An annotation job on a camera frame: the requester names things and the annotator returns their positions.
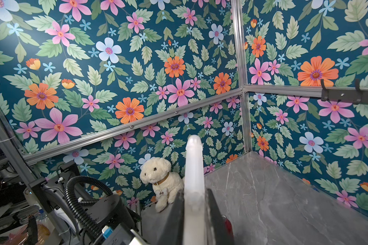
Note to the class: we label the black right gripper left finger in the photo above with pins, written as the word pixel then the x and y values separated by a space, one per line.
pixel 173 229

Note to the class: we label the cream plush teddy bear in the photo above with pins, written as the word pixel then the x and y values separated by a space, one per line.
pixel 166 183

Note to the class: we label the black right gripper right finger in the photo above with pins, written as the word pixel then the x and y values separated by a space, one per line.
pixel 217 232

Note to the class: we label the black metal ceiling bracket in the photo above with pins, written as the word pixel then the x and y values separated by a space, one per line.
pixel 356 95

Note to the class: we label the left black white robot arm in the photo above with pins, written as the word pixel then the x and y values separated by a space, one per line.
pixel 84 207

